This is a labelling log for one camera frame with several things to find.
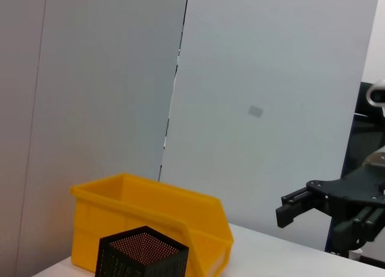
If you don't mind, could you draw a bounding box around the yellow plastic bin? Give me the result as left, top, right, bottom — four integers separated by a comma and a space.
70, 172, 235, 276

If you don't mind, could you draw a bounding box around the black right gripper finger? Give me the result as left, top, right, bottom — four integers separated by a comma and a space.
276, 188, 326, 229
332, 206, 385, 251

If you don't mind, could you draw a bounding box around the black mesh pen holder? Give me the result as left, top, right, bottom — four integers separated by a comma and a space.
95, 225, 189, 277

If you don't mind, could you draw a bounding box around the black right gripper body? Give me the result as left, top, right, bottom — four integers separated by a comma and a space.
306, 168, 385, 251

